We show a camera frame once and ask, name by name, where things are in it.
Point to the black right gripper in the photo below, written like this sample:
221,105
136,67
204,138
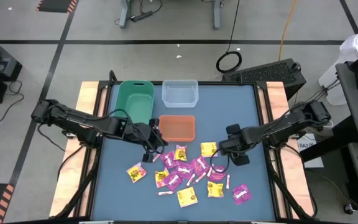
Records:
233,144

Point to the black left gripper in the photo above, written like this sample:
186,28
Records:
140,135

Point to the purple Skittles candy packet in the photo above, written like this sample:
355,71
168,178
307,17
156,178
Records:
185,170
217,174
173,180
241,194
199,165
168,159

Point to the yellow Sour Patch candy packet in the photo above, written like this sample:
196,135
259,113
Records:
215,189
161,178
187,197
181,152
136,172
209,149

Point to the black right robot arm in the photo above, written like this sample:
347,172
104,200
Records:
278,127

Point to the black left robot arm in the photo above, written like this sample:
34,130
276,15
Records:
73,119

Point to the orange plastic bin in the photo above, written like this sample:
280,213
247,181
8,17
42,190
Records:
177,128

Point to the green plastic bin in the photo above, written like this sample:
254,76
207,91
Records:
135,99

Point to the clear plastic bin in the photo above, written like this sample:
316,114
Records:
179,93

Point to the wooden table side board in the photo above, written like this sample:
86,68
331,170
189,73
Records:
275,93
87,93

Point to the black perforated computer tower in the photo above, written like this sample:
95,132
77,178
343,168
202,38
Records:
266,73

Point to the white printed paper sheet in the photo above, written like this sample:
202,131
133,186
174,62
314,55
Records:
314,160

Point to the black power strip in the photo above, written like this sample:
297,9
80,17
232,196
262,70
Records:
141,16

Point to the grey desk leg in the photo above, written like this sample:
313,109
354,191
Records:
125,15
217,15

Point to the black caster wheel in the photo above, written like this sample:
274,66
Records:
348,209

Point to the white covered machine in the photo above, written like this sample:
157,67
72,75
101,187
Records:
351,46

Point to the black diagonal frame strut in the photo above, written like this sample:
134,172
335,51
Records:
68,203
287,194

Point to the black desk leg frame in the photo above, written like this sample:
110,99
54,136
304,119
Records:
337,137

